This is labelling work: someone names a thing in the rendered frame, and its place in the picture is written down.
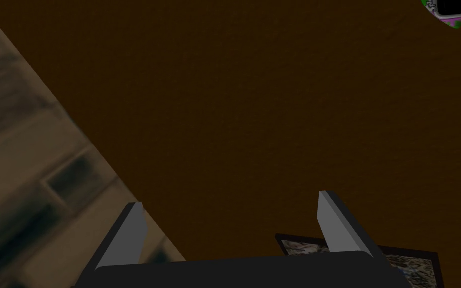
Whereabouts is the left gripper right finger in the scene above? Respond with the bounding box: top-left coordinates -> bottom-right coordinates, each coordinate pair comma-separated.
317,190 -> 389,263

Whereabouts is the white colourful box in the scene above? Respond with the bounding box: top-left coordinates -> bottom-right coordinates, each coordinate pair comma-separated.
421,0 -> 461,30

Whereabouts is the black framed patterned picture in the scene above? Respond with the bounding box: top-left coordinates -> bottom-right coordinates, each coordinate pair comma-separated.
274,233 -> 440,288

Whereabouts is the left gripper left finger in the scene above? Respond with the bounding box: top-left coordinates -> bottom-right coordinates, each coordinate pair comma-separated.
81,201 -> 149,277

